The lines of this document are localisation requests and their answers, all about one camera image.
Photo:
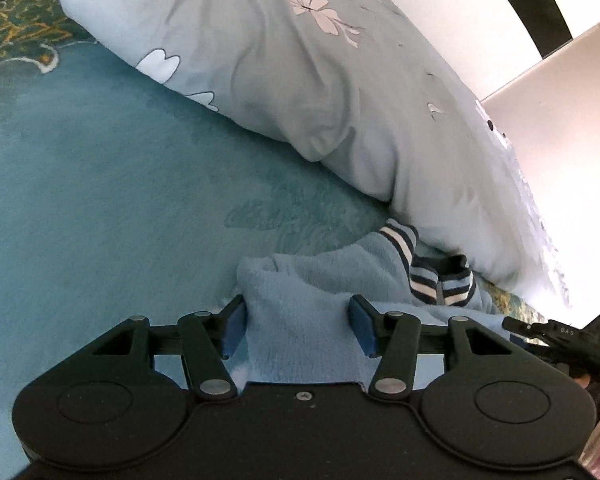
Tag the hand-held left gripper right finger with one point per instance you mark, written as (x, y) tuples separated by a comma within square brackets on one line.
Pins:
[(364, 327)]

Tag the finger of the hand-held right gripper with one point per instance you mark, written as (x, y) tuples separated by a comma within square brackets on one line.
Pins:
[(517, 325)]

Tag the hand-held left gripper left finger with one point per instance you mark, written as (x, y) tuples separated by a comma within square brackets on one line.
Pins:
[(234, 327)]

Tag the light blue fleece jacket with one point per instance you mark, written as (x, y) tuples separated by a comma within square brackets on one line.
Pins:
[(305, 290)]

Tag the teal patterned blanket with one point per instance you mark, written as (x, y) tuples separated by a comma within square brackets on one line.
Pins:
[(105, 185)]

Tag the grey-blue floral duvet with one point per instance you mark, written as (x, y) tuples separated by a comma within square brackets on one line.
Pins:
[(305, 85)]

